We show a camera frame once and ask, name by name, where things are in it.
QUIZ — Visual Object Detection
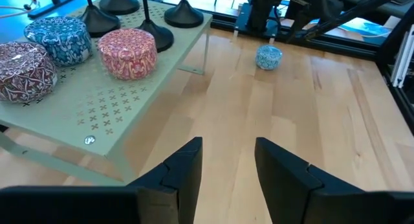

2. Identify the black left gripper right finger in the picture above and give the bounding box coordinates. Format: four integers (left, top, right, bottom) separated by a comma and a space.
254, 137, 366, 224

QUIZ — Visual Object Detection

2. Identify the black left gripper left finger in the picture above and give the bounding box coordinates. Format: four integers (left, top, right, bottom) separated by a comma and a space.
127, 136, 204, 224

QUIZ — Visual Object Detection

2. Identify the pink patterned candle tin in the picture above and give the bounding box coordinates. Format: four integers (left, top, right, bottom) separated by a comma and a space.
97, 27, 158, 81

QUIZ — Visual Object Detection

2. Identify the black metal candlestick holder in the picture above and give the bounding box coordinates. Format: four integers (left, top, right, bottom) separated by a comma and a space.
79, 0, 122, 39
98, 0, 141, 16
164, 0, 205, 29
137, 0, 175, 53

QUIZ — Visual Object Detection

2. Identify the maroon patterned candle tin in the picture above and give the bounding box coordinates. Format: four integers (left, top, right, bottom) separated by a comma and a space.
0, 41, 58, 104

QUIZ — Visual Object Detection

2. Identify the pale teal patterned candle tin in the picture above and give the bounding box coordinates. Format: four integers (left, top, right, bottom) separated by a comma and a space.
255, 44, 283, 71

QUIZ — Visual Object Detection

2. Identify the green perforated metal shelf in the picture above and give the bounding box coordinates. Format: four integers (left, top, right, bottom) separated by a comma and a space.
0, 0, 214, 188

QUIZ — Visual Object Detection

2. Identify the silver metal bracket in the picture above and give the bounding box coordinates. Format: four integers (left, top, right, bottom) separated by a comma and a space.
389, 23, 414, 89

